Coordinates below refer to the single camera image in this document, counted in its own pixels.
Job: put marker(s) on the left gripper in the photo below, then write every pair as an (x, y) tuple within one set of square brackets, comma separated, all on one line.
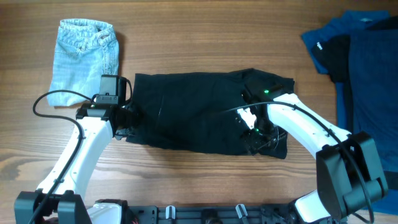
[(134, 111)]

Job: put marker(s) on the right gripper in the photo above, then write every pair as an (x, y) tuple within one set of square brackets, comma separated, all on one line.
[(252, 143)]

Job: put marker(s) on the black shorts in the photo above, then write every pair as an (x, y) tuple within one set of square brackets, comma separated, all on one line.
[(196, 111)]

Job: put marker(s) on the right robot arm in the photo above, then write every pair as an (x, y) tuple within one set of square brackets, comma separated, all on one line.
[(349, 171)]

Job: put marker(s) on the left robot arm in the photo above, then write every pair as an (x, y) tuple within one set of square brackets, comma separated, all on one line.
[(59, 197)]

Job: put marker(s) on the folded light blue jeans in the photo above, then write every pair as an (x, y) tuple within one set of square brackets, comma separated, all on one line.
[(84, 51)]

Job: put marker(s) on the black t-shirt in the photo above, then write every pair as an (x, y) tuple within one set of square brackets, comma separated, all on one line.
[(329, 45)]

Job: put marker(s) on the dark navy shirt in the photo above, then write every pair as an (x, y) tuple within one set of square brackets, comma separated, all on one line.
[(373, 77)]

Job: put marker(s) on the blue polo shirt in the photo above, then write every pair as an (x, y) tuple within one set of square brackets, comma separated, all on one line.
[(345, 115)]

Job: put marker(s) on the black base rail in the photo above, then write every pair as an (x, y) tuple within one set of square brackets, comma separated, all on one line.
[(264, 214)]

